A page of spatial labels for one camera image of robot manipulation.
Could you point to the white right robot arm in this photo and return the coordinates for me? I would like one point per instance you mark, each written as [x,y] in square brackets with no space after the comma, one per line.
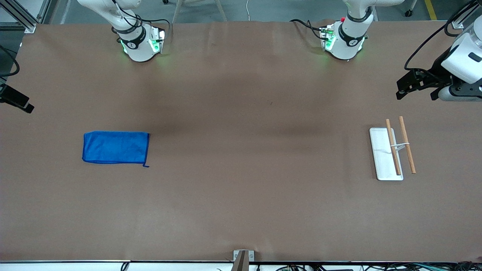
[137,47]

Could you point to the grey metal camera mount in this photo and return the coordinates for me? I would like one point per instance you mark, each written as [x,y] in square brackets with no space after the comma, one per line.
[243,259]

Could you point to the white rack base tray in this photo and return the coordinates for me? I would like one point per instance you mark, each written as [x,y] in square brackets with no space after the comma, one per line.
[381,158]

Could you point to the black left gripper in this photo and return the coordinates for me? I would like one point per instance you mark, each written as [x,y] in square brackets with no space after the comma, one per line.
[435,74]

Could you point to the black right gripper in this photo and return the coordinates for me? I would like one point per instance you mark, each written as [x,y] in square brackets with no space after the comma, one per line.
[13,96]

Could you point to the blue microfibre towel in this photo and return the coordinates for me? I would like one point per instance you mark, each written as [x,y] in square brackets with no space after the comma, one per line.
[115,147]

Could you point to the aluminium frame profile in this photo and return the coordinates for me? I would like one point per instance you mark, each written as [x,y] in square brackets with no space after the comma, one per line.
[22,17]
[462,19]

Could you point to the beige wooden stand legs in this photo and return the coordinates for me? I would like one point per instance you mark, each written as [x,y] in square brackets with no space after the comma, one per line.
[220,9]

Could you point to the black caster wheel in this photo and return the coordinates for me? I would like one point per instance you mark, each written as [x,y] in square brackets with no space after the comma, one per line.
[408,13]

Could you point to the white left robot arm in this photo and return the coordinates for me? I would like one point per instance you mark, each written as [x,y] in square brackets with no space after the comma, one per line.
[348,41]

